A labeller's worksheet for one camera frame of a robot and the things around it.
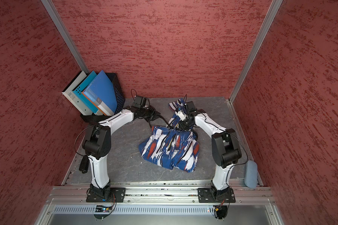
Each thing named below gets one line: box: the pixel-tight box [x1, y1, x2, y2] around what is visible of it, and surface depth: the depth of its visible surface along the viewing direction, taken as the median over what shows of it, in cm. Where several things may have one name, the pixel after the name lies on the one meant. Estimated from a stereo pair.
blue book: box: [81, 69, 118, 116], surface depth 97 cm
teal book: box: [72, 70, 104, 116], surface depth 91 cm
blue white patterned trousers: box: [138, 98, 200, 173], surface depth 86 cm
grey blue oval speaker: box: [244, 159, 258, 189], surface depth 81 cm
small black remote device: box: [78, 155, 90, 174], surface depth 84 cm
